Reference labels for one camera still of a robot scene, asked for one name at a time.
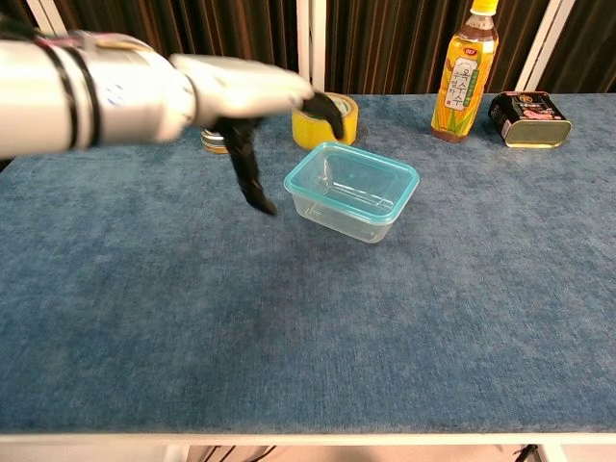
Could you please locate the black luncheon meat can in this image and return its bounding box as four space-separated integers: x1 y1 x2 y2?
488 90 573 149

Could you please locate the yellow corn tea bottle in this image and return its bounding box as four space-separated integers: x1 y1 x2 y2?
430 0 500 144

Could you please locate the yellow packing tape roll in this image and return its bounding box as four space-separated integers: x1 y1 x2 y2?
291 92 360 148

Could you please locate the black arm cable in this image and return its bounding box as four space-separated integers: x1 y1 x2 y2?
0 13 38 42

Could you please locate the white frame post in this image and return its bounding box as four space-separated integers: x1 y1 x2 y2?
295 0 328 95
26 0 73 39
514 0 577 92

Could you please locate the blue table cloth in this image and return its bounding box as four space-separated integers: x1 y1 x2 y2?
0 92 616 437

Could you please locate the clear plastic food container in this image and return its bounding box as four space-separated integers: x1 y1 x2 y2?
290 143 418 245

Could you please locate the round silver metal tin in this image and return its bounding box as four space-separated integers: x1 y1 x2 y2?
200 127 231 154

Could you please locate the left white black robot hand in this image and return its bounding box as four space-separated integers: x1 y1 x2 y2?
170 53 346 217

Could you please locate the blue translucent plastic lid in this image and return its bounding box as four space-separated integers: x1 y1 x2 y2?
283 141 421 226

